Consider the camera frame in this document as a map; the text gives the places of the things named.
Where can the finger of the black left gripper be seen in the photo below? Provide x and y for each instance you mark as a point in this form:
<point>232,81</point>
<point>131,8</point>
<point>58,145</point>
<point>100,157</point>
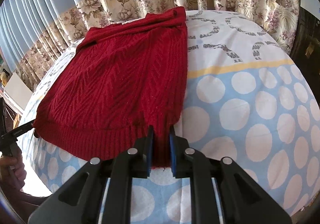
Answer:
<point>15,133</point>

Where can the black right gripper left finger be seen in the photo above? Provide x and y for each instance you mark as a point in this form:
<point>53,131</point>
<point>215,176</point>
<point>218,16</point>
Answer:
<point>100,191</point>

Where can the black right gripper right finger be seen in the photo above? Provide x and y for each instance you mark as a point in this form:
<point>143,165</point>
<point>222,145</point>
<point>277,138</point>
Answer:
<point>220,190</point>

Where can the red knitted sweater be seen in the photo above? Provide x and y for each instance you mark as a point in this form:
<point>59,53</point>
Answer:
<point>123,79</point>

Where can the person's left hand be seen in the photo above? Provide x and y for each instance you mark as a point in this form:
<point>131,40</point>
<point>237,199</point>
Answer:
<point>12,171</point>

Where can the white board panel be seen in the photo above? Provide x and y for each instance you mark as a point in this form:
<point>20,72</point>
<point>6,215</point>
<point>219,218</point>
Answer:
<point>17,93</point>

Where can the white patterned bed sheet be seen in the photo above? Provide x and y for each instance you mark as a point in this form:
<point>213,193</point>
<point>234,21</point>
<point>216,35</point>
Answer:
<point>245,99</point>

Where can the dark wooden furniture right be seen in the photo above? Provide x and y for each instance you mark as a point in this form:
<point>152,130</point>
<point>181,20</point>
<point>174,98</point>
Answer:
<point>305,50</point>

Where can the white paper on furniture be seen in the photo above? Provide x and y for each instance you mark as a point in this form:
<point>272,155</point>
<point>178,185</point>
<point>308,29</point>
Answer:
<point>312,6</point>

